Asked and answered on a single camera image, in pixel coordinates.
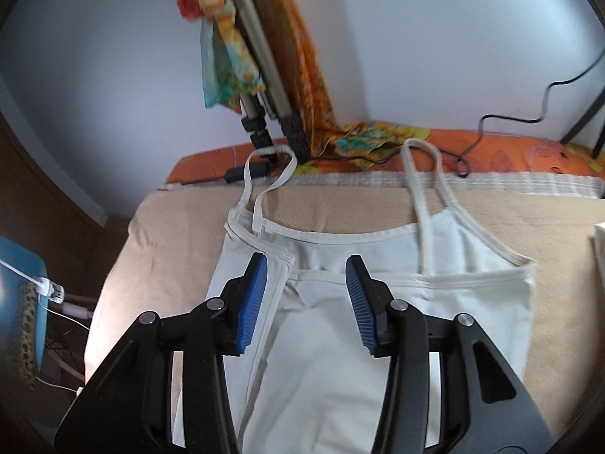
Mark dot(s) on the white camisole top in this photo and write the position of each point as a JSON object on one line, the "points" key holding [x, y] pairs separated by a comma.
{"points": [[306, 383]]}

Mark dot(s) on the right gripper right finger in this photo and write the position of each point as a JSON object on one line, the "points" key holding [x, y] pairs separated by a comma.
{"points": [[449, 389]]}

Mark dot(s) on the colourful floral scarf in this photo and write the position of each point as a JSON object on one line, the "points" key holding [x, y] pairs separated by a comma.
{"points": [[228, 68]]}

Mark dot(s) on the blue chair with leopard cloth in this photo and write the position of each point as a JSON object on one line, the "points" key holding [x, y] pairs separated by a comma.
{"points": [[23, 321]]}

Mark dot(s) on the beige blanket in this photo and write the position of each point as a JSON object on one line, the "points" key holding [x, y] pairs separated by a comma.
{"points": [[175, 238]]}

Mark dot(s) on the orange patterned bed sheet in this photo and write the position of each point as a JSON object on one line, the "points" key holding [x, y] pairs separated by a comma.
{"points": [[495, 153]]}

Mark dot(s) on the orange patterned hanging cloth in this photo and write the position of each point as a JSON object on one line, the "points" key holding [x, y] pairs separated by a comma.
{"points": [[364, 143]]}

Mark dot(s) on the small black tripod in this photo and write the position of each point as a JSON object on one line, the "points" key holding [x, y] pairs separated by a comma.
{"points": [[593, 109]]}

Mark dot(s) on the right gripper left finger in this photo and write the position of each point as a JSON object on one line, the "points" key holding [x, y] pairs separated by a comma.
{"points": [[162, 387]]}

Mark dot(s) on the large tripod legs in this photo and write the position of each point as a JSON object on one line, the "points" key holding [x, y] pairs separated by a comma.
{"points": [[274, 102]]}

